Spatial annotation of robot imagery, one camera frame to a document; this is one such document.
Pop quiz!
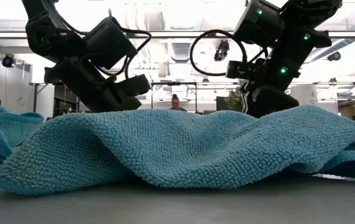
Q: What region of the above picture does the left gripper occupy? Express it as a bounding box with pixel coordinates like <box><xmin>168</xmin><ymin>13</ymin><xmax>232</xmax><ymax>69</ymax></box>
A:
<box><xmin>43</xmin><ymin>57</ymin><xmax>143</xmax><ymax>113</ymax></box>

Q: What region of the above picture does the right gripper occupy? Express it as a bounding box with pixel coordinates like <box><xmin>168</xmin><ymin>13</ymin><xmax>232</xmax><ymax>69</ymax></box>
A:
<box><xmin>241</xmin><ymin>46</ymin><xmax>302</xmax><ymax>119</ymax></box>

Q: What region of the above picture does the blue microfiber towel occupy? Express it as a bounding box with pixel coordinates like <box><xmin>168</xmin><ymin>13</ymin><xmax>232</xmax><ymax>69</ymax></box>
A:
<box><xmin>0</xmin><ymin>105</ymin><xmax>355</xmax><ymax>197</ymax></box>

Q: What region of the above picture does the white cylindrical appliance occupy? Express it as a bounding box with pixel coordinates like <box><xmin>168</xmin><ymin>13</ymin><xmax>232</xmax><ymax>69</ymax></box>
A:
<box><xmin>290</xmin><ymin>84</ymin><xmax>318</xmax><ymax>107</ymax></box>

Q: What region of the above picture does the small potted artificial plant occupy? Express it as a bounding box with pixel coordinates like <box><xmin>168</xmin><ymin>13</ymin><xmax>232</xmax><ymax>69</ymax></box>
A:
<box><xmin>225</xmin><ymin>86</ymin><xmax>244</xmax><ymax>113</ymax></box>

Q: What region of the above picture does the person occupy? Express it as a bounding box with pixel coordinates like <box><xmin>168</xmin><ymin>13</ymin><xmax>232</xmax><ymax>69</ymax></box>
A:
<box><xmin>168</xmin><ymin>93</ymin><xmax>188</xmax><ymax>112</ymax></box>

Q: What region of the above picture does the black ceiling spotlight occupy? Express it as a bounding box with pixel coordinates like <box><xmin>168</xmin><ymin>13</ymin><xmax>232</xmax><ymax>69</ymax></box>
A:
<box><xmin>1</xmin><ymin>54</ymin><xmax>17</xmax><ymax>68</ymax></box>
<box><xmin>214</xmin><ymin>39</ymin><xmax>230</xmax><ymax>62</ymax></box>
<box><xmin>326</xmin><ymin>50</ymin><xmax>342</xmax><ymax>62</ymax></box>

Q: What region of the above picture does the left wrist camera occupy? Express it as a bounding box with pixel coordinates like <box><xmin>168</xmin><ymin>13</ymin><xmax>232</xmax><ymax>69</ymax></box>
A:
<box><xmin>123</xmin><ymin>73</ymin><xmax>151</xmax><ymax>96</ymax></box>

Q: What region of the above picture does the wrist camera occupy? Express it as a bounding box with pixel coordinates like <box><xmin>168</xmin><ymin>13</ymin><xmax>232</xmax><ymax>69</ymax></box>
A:
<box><xmin>123</xmin><ymin>73</ymin><xmax>151</xmax><ymax>96</ymax></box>
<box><xmin>226</xmin><ymin>60</ymin><xmax>253</xmax><ymax>80</ymax></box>

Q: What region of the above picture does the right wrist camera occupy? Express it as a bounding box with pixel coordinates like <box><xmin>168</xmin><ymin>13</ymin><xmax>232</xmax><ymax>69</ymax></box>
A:
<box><xmin>226</xmin><ymin>60</ymin><xmax>253</xmax><ymax>80</ymax></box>

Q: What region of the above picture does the black metal rack frame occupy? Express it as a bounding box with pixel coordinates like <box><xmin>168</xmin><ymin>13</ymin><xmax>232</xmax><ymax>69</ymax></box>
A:
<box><xmin>29</xmin><ymin>82</ymin><xmax>57</xmax><ymax>113</ymax></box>
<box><xmin>150</xmin><ymin>81</ymin><xmax>198</xmax><ymax>113</ymax></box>

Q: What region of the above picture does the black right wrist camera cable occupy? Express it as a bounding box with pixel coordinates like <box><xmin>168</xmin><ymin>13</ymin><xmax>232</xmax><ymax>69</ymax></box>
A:
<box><xmin>189</xmin><ymin>29</ymin><xmax>249</xmax><ymax>77</ymax></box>

